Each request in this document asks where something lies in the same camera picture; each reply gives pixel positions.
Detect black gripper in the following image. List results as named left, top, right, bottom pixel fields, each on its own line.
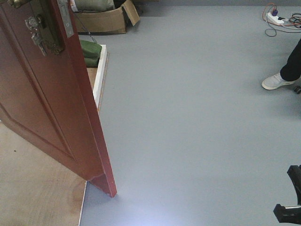
left=273, top=165, right=301, bottom=225

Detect reddish brown wooden door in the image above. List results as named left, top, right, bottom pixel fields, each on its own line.
left=0, top=0, right=117, bottom=197

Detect keys in door lock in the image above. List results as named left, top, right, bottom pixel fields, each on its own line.
left=25, top=16, right=47, bottom=57

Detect seated person in black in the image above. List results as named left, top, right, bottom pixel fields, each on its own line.
left=261, top=40, right=301, bottom=90

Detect white power strip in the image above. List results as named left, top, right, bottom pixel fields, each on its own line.
left=266, top=8, right=285, bottom=26

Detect lower green sandbag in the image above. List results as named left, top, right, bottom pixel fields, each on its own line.
left=84, top=57, right=100, bottom=68

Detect green sandbag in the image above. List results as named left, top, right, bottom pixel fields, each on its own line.
left=80, top=40, right=102, bottom=58
left=84, top=57, right=100, bottom=68

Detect plywood base board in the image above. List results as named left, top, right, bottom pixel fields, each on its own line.
left=0, top=52, right=110, bottom=226

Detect upper green sandbag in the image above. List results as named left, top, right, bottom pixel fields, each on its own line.
left=80, top=40, right=102, bottom=58

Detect open flat cardboard box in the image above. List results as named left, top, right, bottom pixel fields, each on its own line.
left=74, top=0, right=140, bottom=34

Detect olive green woven sack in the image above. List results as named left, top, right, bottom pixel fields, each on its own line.
left=75, top=0, right=115, bottom=12

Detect orange cable on floor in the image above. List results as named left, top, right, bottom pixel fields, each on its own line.
left=262, top=2, right=301, bottom=38

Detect white wooden door frame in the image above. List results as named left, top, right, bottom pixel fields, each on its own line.
left=93, top=45, right=109, bottom=111

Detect thin steel guy wire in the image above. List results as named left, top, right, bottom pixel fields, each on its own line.
left=74, top=13, right=97, bottom=43

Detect brass door handle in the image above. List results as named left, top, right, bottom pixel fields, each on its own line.
left=7, top=0, right=31, bottom=8

